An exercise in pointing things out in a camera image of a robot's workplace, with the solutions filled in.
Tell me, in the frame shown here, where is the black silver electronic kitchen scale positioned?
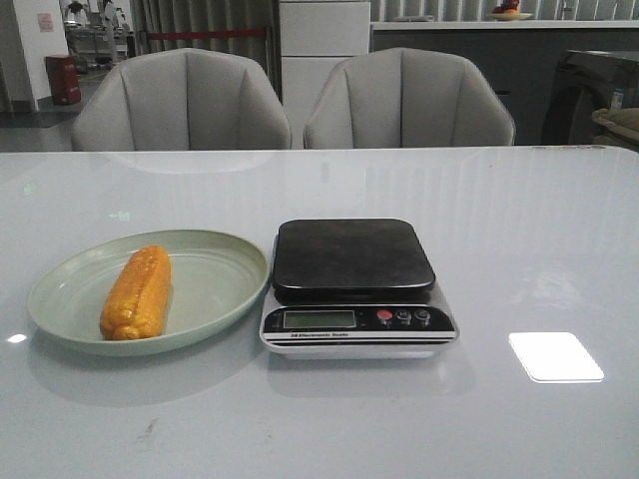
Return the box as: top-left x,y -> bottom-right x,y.
260,219 -> 459,359

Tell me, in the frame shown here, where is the white drawer cabinet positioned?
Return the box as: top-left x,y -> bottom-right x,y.
279,1 -> 370,149

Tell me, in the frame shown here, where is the grey upholstered chair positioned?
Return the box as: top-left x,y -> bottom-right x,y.
71,48 -> 292,152
304,48 -> 515,150

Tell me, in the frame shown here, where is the dark grey counter cabinet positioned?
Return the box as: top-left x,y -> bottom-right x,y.
371,20 -> 638,145

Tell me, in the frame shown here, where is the light green round plate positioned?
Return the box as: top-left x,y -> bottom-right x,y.
27,230 -> 270,357

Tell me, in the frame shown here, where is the orange corn cob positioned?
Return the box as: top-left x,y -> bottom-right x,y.
100,245 -> 172,340

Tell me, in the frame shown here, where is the grey upholstered chair right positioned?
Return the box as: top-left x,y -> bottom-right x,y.
304,48 -> 515,150

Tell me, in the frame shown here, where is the grey upholstered chair left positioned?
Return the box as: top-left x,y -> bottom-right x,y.
71,48 -> 292,152

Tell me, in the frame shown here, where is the fruit bowl on counter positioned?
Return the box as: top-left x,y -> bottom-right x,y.
488,0 -> 532,21

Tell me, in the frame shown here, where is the red bin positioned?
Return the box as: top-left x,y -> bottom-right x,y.
45,55 -> 81,105

